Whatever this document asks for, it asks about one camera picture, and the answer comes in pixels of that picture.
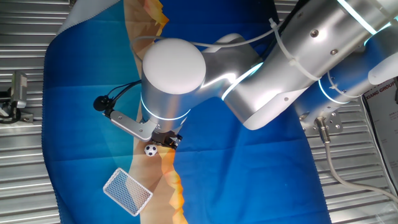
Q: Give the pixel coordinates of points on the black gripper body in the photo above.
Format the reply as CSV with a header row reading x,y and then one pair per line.
x,y
166,136

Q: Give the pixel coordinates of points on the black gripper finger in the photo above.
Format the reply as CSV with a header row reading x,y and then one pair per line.
x,y
167,144
176,142

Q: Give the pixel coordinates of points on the small black white soccer ball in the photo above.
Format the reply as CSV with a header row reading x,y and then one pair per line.
x,y
150,150

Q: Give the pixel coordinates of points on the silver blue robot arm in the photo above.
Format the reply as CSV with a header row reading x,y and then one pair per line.
x,y
192,87

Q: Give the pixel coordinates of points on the white mesh toy goal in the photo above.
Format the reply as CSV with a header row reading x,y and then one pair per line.
x,y
127,191

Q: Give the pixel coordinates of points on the blue orange printed cloth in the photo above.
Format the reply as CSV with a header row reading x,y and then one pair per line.
x,y
242,174

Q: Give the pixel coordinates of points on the white zip tie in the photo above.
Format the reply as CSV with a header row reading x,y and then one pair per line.
x,y
334,87
293,62

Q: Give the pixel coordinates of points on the white printed poster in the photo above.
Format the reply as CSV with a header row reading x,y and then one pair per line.
x,y
384,124

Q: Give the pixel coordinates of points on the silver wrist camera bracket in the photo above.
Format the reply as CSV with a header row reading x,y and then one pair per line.
x,y
130,126

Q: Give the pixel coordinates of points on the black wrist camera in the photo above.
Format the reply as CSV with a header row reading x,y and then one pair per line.
x,y
101,103

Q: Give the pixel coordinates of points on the silver exterior camera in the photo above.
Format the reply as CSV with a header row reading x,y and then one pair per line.
x,y
19,89

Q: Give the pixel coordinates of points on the metal camera stand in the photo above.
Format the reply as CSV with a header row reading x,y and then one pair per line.
x,y
12,115

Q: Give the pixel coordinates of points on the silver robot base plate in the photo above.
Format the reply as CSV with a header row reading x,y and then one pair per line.
x,y
334,123

